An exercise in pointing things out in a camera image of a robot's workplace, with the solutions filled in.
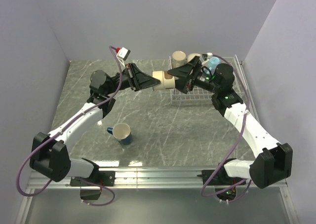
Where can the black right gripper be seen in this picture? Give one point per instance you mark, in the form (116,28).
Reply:
(186,83)

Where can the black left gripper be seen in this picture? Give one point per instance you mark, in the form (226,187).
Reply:
(141,80)

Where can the cream steel-lined tumbler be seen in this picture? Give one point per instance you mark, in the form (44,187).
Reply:
(167,81)

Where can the tall cream illustrated mug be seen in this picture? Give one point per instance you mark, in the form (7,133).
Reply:
(178,59)

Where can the light blue mug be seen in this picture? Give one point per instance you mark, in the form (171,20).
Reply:
(213,62)

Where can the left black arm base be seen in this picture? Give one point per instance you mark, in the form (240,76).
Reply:
(84,172)

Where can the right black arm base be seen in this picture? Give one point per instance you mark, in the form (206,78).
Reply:
(220,179)

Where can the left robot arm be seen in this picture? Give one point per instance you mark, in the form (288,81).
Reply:
(50,152)

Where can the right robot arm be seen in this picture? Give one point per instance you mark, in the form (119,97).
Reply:
(273,160)

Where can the dark blue mug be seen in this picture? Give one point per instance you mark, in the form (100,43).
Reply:
(122,133)

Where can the black box under table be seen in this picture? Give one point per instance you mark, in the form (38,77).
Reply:
(88,194)

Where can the white wire dish rack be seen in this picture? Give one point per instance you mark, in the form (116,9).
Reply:
(219,83)

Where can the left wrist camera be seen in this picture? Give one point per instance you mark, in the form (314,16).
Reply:
(122,53)

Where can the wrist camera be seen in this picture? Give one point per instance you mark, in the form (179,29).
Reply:
(122,53)
(206,56)

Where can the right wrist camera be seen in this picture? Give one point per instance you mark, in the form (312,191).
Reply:
(206,56)

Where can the aluminium table rail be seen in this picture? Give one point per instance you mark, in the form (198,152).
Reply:
(156,196)

